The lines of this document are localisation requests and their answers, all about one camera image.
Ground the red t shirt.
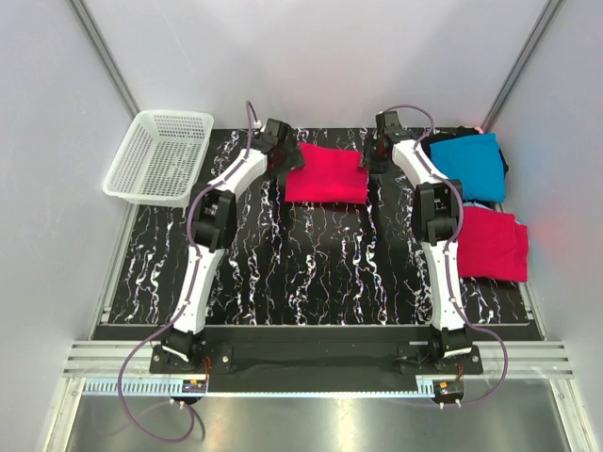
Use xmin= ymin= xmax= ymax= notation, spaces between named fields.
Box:
xmin=458 ymin=206 xmax=530 ymax=283
xmin=285 ymin=143 xmax=368 ymax=204

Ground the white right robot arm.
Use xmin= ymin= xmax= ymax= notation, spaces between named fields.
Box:
xmin=360 ymin=105 xmax=467 ymax=332

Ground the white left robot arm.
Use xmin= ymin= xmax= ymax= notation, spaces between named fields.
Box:
xmin=161 ymin=119 xmax=305 ymax=367

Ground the folded black t shirt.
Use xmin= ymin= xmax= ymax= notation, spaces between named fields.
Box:
xmin=414 ymin=125 xmax=512 ymax=208

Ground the folded blue t shirt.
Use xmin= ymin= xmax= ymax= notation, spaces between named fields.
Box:
xmin=429 ymin=132 xmax=506 ymax=202

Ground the white plastic basket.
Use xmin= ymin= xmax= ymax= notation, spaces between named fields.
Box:
xmin=103 ymin=109 xmax=214 ymax=208

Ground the folded red t shirt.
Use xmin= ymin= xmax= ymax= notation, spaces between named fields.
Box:
xmin=458 ymin=206 xmax=530 ymax=283

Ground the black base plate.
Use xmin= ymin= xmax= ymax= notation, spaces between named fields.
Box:
xmin=150 ymin=326 xmax=483 ymax=395

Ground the aluminium frame rail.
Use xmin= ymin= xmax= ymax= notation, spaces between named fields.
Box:
xmin=63 ymin=341 xmax=574 ymax=398

